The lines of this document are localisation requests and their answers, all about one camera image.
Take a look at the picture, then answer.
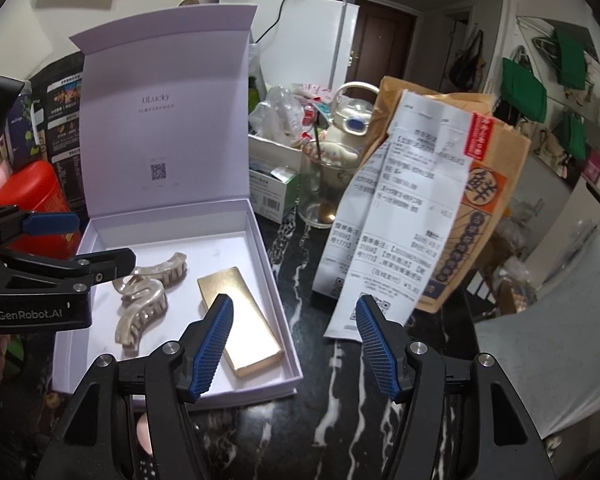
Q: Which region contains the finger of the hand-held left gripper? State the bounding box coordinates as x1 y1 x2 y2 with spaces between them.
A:
0 205 82 252
0 247 137 295

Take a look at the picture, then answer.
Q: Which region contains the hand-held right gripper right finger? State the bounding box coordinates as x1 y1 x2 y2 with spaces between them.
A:
355 294 556 480

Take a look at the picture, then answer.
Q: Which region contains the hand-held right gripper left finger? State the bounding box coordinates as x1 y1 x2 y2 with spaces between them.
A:
40 294 236 480

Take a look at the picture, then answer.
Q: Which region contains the gold rectangular box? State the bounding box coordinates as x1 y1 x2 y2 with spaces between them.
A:
196 266 285 379

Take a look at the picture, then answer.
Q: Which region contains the large pearly hair claw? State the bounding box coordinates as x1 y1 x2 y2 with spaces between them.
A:
112 275 170 349

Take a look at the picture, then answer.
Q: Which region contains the small pearly hair claw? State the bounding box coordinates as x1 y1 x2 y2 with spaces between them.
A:
130 251 189 291

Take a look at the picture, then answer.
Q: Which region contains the white hinged gift box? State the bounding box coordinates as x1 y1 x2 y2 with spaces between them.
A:
52 4 303 403

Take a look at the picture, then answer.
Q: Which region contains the red canister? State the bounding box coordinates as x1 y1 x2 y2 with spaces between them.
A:
0 160 83 261

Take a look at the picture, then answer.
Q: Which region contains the black printed food bag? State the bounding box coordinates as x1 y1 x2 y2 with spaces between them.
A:
30 57 88 221

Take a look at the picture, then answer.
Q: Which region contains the dark printed packet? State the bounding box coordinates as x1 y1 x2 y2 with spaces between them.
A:
0 95 44 171

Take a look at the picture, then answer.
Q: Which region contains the long white receipt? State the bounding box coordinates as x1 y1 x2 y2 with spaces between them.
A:
324 90 473 343

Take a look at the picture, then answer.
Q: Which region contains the short white receipt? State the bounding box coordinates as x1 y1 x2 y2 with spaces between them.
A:
312 150 396 297

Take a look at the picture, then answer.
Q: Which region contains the white green medicine box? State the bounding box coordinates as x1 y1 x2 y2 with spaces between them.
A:
249 167 301 224

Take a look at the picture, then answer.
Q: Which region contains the clear glass cup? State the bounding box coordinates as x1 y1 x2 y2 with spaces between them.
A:
300 139 363 229

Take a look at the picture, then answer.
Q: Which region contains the grey chair back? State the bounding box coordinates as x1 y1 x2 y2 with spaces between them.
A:
472 227 600 441

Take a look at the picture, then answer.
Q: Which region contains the brown paper bag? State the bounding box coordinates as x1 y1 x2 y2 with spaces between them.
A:
357 76 532 313

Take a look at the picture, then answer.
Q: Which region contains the white cardboard box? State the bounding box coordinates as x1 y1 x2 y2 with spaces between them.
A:
247 132 304 172

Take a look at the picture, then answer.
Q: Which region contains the clear plastic bag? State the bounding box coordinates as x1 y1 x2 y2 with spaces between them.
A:
249 85 306 142

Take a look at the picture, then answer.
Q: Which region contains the white cartoon water jug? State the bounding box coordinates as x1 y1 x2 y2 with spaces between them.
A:
324 81 381 168

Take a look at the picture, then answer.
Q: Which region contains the white refrigerator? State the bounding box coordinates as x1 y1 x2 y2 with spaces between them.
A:
219 0 361 106

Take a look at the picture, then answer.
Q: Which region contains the black hanging bag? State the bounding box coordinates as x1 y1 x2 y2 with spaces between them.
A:
450 30 486 89

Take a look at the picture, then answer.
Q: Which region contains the brown door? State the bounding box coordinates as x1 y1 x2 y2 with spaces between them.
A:
352 0 416 92

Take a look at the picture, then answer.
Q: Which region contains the black cable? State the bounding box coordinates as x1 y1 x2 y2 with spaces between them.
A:
252 0 294 47

